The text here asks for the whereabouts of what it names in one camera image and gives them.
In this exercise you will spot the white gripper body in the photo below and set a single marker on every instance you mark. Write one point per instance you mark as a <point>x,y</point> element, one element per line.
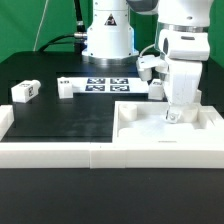
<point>180,78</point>

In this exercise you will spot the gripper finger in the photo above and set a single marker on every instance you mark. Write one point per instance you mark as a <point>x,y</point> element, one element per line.
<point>173,114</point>

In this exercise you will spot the white square tabletop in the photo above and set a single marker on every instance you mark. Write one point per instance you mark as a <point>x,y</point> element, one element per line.
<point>145,122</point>

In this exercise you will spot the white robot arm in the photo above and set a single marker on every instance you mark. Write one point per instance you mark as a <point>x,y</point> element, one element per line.
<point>181,40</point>

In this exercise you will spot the white marker sheet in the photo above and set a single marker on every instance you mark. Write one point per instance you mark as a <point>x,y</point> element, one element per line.
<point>108,85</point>

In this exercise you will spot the white U-shaped fence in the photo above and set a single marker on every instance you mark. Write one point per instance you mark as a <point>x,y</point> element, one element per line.
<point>105,155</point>

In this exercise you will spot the green backdrop curtain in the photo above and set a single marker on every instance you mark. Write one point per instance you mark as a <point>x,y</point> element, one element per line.
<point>29,24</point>

